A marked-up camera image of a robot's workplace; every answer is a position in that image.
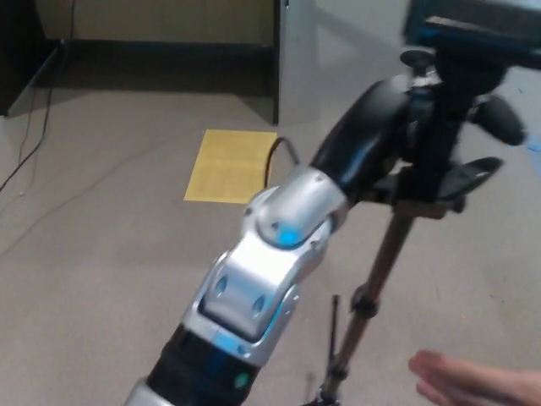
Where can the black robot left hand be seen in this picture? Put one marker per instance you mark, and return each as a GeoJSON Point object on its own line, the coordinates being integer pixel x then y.
{"type": "Point", "coordinates": [363, 127]}

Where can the person bare hand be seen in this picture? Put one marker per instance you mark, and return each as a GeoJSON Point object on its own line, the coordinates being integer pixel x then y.
{"type": "Point", "coordinates": [469, 380]}

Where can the yellow paper sheet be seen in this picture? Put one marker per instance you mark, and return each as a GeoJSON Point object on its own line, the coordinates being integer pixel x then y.
{"type": "Point", "coordinates": [220, 169]}

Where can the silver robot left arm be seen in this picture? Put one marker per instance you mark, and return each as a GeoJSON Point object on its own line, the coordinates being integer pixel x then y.
{"type": "Point", "coordinates": [253, 270]}

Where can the black tripod with phone holder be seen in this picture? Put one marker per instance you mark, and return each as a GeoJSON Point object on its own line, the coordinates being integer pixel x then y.
{"type": "Point", "coordinates": [380, 270]}

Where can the black wall baseboard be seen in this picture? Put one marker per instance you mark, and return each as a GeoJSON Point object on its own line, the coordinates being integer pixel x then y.
{"type": "Point", "coordinates": [169, 45]}

